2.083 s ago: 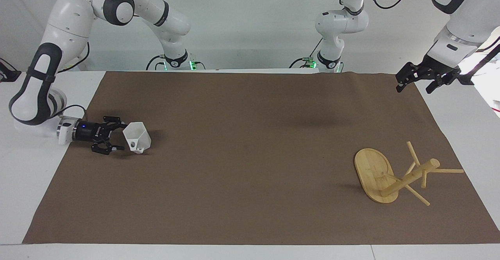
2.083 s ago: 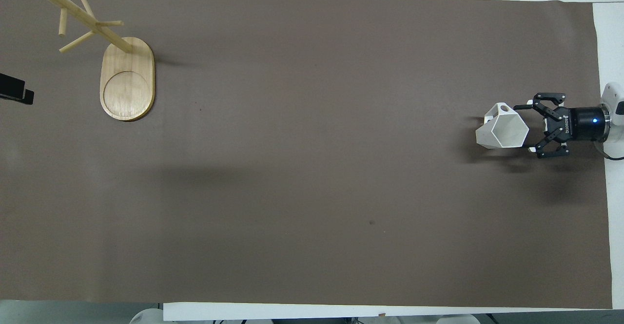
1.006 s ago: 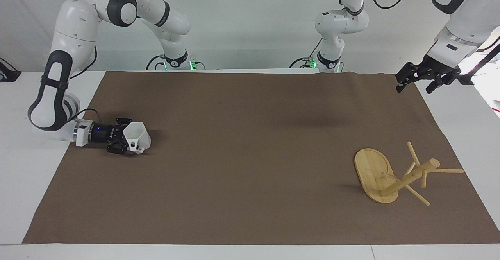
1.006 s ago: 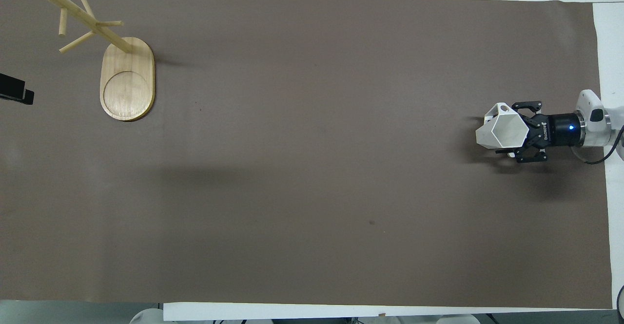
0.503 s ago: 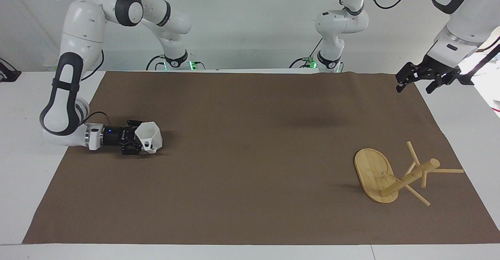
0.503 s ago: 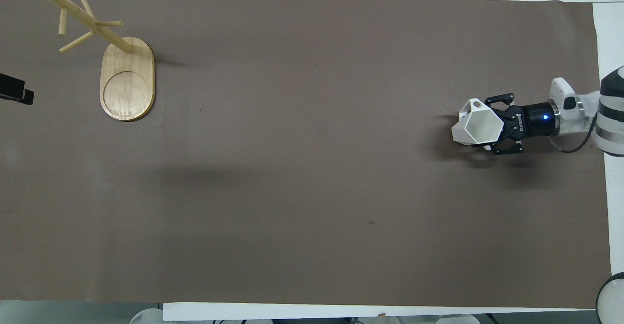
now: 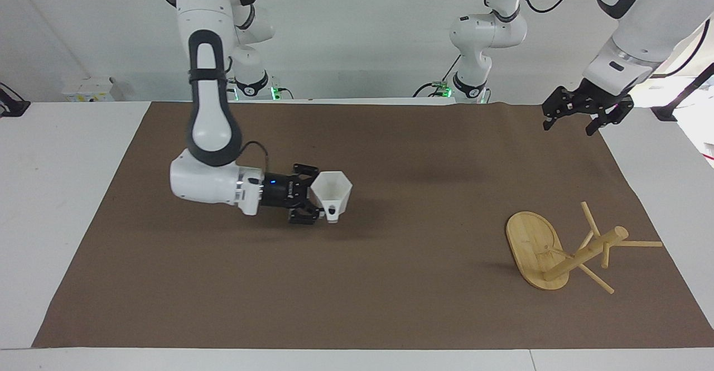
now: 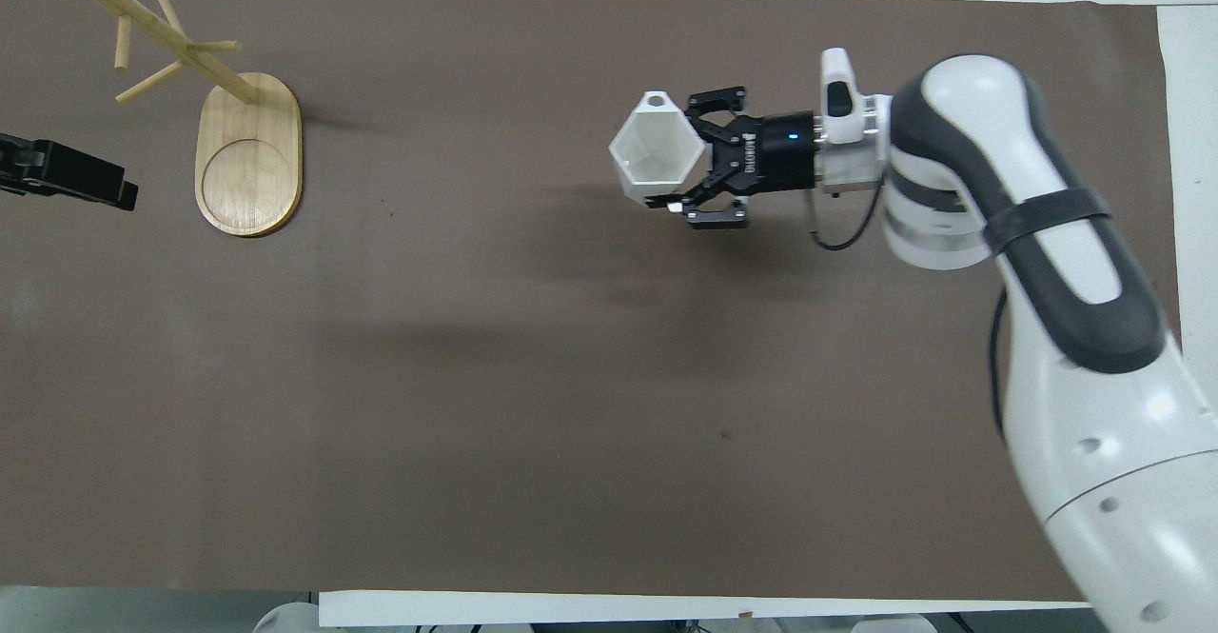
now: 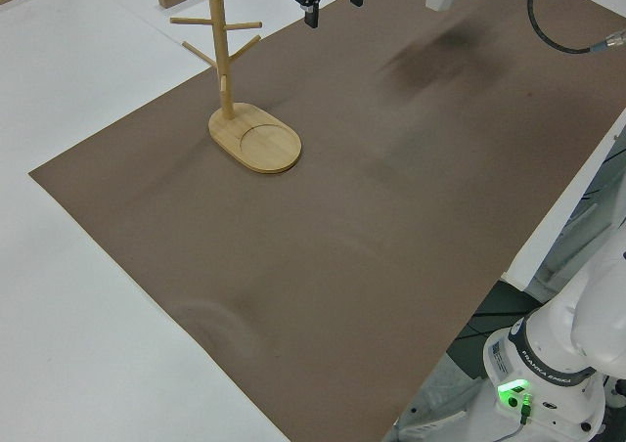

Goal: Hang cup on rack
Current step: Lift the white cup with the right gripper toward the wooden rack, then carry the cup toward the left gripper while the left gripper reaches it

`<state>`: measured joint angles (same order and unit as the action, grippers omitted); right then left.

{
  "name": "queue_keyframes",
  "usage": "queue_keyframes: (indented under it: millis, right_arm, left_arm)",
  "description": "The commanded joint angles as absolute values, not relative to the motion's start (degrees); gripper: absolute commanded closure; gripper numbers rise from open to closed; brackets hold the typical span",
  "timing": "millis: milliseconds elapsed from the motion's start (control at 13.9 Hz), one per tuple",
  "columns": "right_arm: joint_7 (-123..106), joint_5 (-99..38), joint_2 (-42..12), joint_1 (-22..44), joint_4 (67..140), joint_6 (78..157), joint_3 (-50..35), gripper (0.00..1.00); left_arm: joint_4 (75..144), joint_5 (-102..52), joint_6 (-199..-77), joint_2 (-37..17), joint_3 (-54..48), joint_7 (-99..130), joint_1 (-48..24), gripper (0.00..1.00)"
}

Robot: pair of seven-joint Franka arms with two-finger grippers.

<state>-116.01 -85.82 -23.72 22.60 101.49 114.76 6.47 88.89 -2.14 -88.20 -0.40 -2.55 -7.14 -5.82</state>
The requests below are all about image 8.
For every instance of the wooden cup rack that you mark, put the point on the wooden cup rack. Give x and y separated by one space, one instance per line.
249 168

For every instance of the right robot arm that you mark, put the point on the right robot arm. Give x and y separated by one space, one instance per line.
961 105

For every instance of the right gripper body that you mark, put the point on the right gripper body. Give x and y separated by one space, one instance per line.
780 152

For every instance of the white hexagonal cup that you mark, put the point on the white hexagonal cup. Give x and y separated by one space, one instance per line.
657 149

